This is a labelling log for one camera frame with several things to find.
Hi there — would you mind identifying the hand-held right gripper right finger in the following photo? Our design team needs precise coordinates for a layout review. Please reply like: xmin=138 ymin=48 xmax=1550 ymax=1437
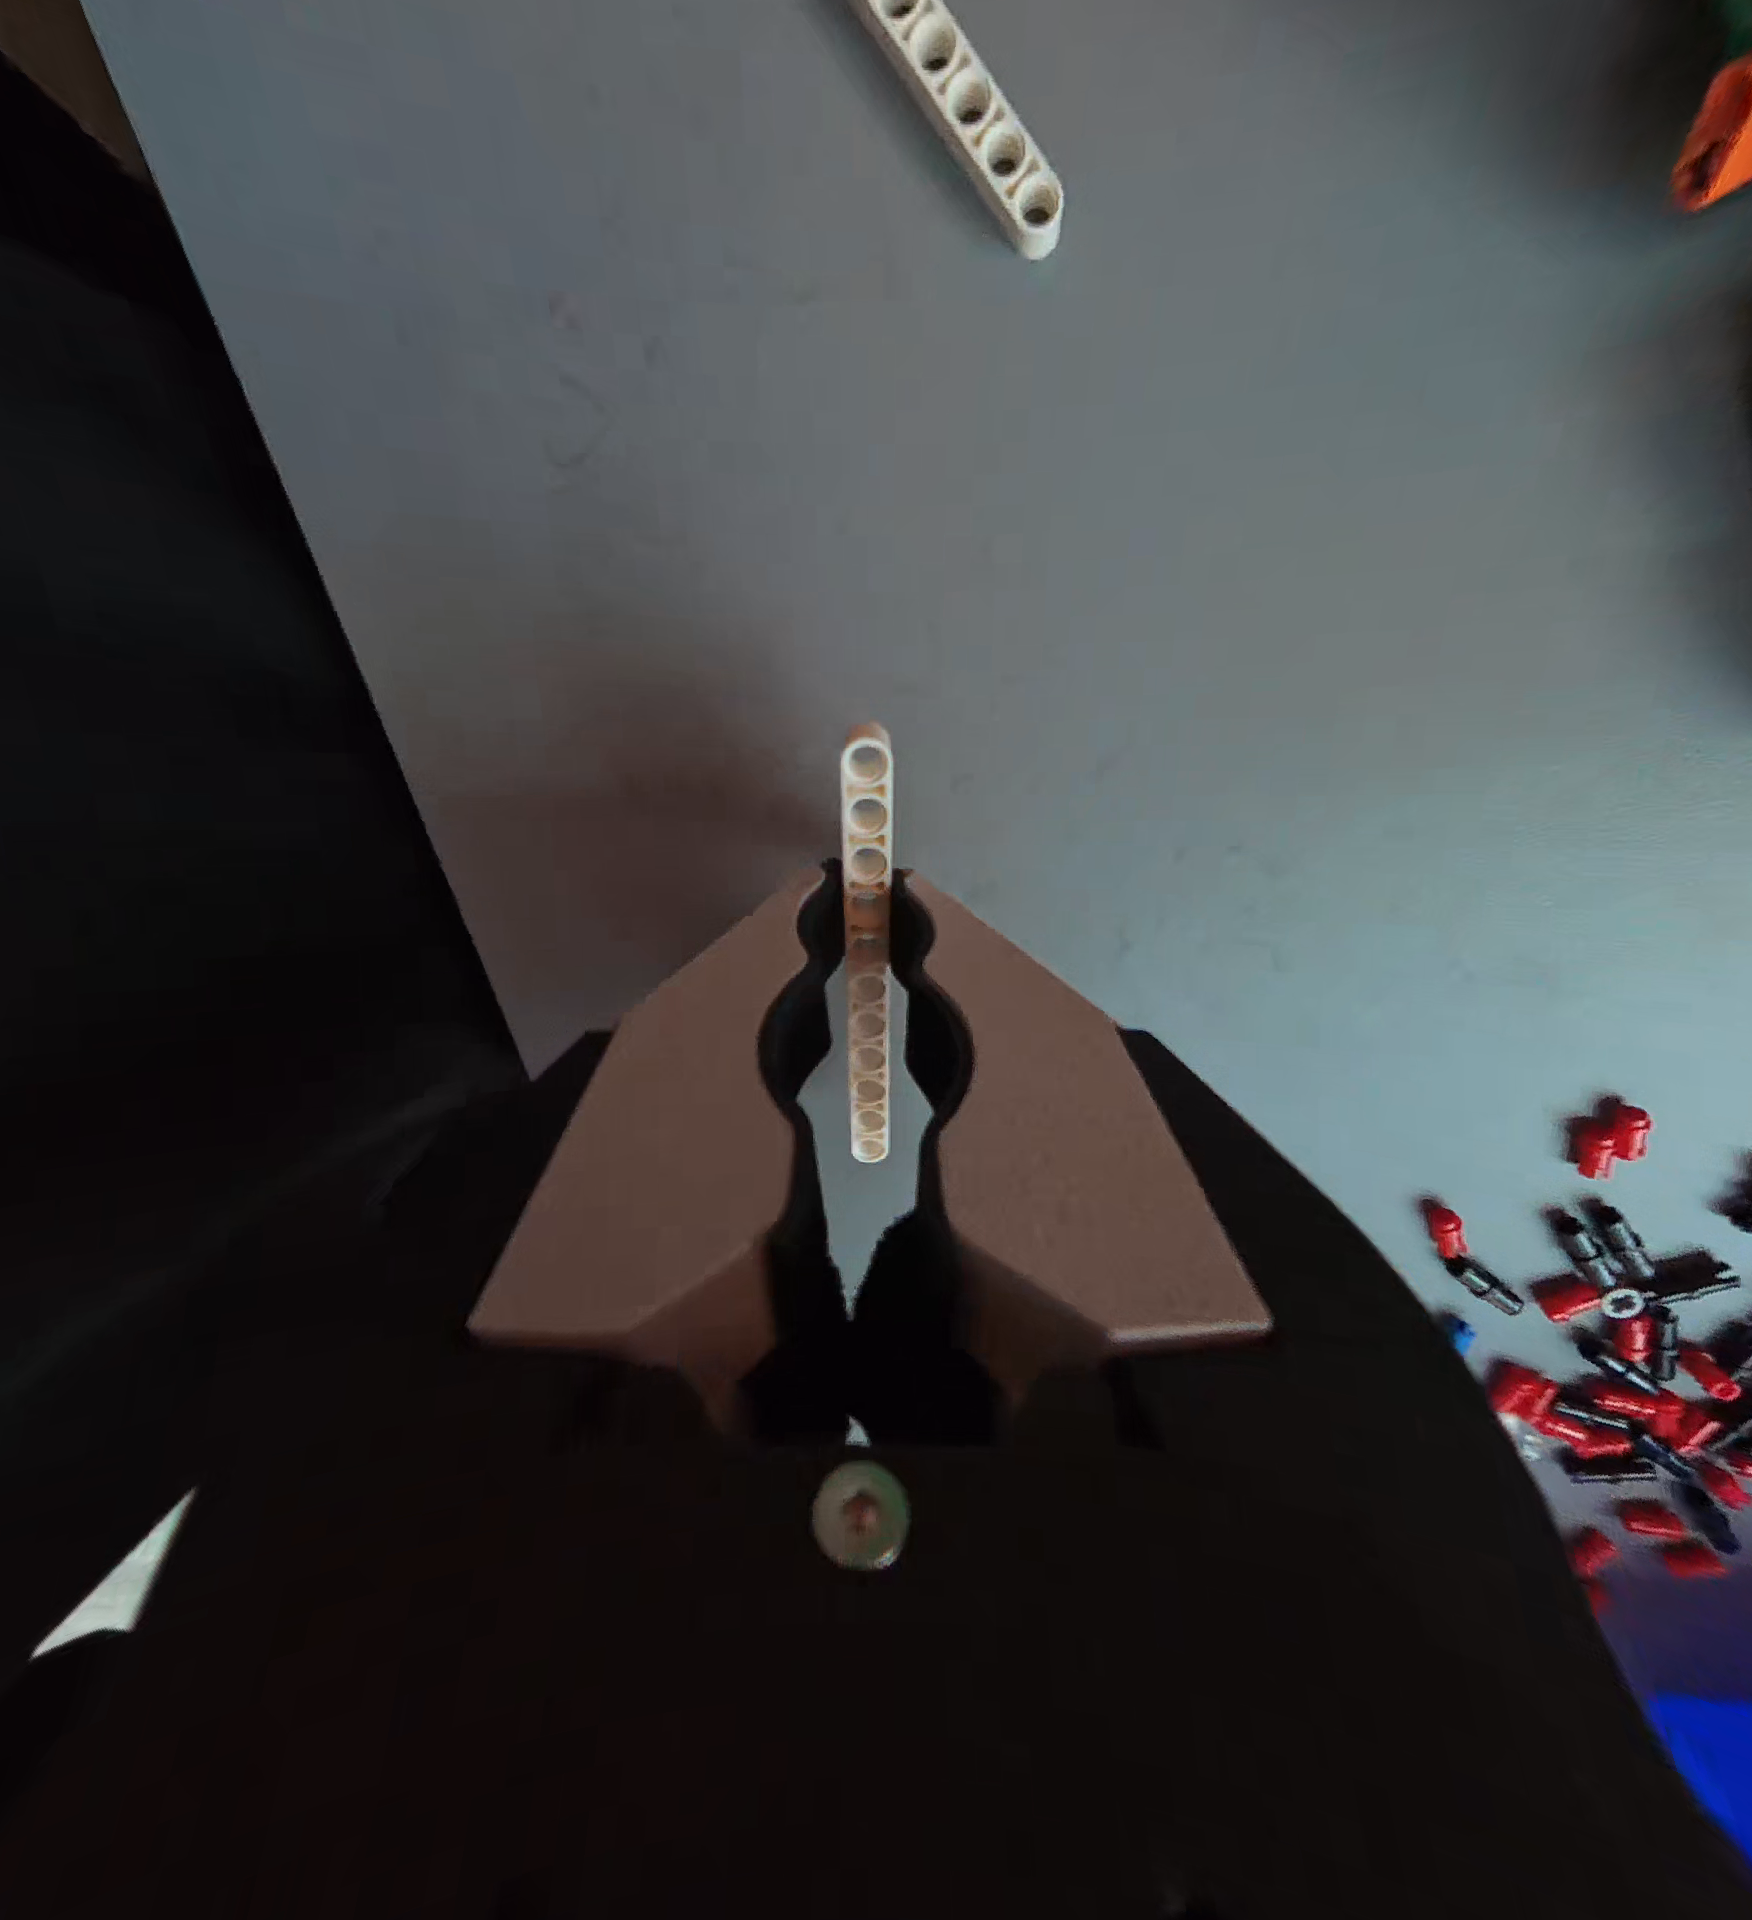
xmin=876 ymin=868 xmax=1276 ymax=1390

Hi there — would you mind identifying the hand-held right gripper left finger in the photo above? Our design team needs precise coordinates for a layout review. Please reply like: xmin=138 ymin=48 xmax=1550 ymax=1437
xmin=466 ymin=868 xmax=856 ymax=1448

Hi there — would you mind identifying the white lego beam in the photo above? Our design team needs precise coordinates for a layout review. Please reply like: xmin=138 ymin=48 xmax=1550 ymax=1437
xmin=848 ymin=0 xmax=1066 ymax=262
xmin=837 ymin=724 xmax=896 ymax=1169

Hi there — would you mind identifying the blue plastic bin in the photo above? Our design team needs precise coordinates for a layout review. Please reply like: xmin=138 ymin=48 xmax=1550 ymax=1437
xmin=1641 ymin=1686 xmax=1752 ymax=1920

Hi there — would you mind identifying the white and green lego truck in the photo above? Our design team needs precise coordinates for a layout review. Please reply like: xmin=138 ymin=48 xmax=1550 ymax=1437
xmin=1668 ymin=0 xmax=1752 ymax=715

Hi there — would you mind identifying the pile of red black pins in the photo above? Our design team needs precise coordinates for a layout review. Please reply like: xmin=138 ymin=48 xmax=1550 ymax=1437
xmin=1415 ymin=1096 xmax=1752 ymax=1620

